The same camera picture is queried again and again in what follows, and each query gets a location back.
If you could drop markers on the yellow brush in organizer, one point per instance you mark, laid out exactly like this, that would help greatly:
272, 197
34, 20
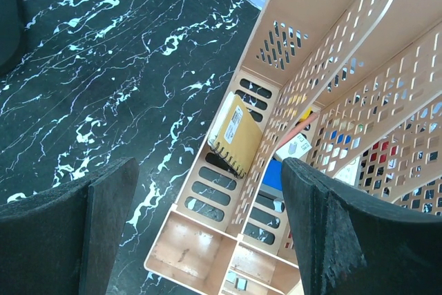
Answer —
235, 136

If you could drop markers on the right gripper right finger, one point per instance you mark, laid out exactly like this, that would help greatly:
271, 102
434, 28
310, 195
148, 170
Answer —
349, 242

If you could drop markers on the metal wine glass rack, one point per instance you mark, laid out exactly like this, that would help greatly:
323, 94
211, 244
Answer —
13, 41

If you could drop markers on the blue item in organizer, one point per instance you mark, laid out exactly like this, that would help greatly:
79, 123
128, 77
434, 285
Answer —
272, 183

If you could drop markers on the pink file organizer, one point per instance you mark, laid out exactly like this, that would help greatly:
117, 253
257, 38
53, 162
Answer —
361, 79

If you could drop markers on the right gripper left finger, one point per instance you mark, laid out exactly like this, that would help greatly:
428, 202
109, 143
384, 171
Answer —
64, 240

